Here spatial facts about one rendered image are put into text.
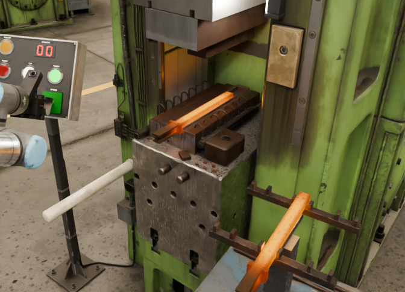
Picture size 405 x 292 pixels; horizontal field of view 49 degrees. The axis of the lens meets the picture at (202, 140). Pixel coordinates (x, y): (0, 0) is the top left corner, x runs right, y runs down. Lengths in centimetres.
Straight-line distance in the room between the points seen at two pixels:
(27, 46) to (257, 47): 85
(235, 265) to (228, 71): 84
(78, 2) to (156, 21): 533
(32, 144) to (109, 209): 154
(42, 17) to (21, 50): 448
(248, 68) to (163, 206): 65
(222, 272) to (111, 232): 129
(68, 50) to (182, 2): 52
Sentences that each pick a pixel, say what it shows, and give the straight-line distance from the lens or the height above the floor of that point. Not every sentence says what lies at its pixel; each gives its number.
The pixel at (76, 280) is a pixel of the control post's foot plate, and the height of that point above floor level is 1.
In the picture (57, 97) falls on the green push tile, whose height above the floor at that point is 103.
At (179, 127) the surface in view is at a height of 100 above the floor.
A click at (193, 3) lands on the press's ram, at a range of 129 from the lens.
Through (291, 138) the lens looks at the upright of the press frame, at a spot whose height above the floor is 101.
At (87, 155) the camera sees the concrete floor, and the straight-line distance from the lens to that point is 324.
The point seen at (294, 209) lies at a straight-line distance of 118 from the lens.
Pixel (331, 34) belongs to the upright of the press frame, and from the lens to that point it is 127.
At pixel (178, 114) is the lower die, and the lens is 156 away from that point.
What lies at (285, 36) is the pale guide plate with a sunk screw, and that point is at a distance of 129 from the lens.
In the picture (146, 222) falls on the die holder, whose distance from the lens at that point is 174.
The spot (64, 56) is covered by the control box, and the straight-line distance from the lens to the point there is 166.
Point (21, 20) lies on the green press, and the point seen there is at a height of 12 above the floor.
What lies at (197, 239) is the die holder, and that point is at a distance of 158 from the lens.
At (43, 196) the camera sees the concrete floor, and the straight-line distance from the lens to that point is 291.
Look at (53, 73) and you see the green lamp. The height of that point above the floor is 110.
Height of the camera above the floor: 170
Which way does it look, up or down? 31 degrees down
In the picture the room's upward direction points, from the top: 2 degrees clockwise
